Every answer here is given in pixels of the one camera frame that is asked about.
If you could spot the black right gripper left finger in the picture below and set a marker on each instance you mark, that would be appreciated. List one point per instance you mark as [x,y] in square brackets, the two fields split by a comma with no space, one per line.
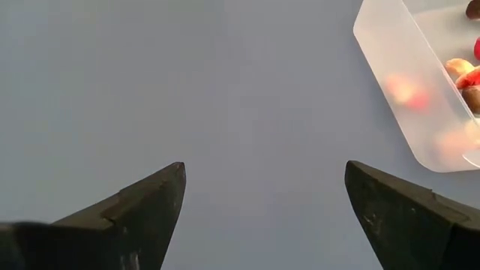
[131,232]

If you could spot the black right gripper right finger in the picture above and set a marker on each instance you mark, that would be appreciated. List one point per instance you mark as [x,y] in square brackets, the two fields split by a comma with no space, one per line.
[412,232]

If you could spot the dark brown toy mushroom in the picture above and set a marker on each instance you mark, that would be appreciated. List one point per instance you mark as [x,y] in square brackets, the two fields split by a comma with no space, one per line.
[474,9]

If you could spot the clear plastic bin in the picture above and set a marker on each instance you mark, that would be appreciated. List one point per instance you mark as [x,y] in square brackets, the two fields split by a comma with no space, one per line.
[393,56]

